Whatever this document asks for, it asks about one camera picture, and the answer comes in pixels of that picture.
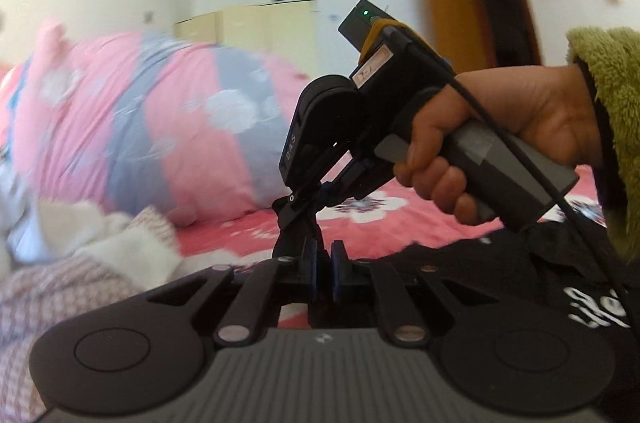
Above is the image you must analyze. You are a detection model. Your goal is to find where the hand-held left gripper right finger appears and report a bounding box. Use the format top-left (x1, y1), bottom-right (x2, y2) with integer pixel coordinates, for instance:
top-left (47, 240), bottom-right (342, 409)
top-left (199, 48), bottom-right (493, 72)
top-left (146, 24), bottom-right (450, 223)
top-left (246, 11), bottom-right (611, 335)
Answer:
top-left (330, 240), bottom-right (501, 348)

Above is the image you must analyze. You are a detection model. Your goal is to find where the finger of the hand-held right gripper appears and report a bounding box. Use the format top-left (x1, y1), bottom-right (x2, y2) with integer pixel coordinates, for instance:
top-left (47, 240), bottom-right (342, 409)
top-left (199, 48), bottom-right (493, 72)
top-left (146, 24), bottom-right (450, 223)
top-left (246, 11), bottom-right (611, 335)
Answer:
top-left (271, 180), bottom-right (333, 260)

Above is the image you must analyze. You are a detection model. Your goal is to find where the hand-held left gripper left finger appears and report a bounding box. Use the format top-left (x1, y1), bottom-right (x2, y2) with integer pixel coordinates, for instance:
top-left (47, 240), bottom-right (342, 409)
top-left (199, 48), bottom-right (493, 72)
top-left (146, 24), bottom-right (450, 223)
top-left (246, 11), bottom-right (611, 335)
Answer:
top-left (145, 239), bottom-right (318, 349)

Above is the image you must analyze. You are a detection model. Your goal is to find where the black printed t-shirt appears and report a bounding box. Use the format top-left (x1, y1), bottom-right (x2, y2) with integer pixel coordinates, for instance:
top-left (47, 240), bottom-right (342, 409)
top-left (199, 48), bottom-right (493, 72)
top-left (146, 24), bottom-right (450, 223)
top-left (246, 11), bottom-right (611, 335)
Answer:
top-left (272, 215), bottom-right (640, 404)

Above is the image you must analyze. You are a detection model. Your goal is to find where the pile of white patterned clothes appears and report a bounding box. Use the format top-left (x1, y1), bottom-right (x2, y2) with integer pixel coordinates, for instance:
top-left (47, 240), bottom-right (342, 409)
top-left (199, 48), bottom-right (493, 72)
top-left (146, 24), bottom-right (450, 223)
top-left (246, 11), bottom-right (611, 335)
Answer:
top-left (0, 208), bottom-right (176, 423)

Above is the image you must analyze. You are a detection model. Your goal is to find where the person's right hand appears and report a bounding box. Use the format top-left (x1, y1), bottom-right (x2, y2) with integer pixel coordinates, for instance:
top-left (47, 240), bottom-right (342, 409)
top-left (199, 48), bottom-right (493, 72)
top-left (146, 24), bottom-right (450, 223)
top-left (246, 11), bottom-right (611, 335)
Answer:
top-left (392, 64), bottom-right (601, 228)

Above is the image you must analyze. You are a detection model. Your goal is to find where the pink floral blanket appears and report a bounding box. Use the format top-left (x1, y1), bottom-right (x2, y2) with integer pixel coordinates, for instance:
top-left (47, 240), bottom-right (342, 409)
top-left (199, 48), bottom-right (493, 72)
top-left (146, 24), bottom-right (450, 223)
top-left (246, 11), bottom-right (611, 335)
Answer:
top-left (172, 150), bottom-right (608, 264)

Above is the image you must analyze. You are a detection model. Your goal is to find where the cream wardrobe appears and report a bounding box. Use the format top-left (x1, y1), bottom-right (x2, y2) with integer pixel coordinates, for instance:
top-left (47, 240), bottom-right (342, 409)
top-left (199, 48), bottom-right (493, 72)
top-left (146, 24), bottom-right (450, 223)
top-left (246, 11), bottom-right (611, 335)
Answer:
top-left (174, 0), bottom-right (318, 76)

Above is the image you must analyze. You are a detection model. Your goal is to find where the wooden door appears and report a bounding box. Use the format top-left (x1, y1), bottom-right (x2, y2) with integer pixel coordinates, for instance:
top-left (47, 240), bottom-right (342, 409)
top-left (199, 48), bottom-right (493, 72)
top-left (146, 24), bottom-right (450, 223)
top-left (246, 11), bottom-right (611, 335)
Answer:
top-left (422, 0), bottom-right (488, 74)

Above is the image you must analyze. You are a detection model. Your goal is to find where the pink and blue duvet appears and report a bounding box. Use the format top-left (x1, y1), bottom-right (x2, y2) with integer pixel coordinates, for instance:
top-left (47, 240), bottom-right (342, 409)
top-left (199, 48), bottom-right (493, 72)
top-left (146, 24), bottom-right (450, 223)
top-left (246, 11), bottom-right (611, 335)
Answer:
top-left (0, 20), bottom-right (311, 224)

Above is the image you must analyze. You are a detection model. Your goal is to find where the brown doorway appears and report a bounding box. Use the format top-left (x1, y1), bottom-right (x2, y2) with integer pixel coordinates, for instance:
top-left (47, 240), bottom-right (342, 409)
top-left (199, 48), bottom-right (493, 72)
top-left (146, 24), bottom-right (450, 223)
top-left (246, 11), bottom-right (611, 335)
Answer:
top-left (470, 0), bottom-right (543, 66)

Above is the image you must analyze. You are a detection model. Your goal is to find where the black cable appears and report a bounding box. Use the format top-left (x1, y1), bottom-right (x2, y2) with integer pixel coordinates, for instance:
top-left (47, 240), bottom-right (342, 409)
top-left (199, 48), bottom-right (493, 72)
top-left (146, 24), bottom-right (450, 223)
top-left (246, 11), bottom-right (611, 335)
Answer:
top-left (382, 28), bottom-right (638, 329)

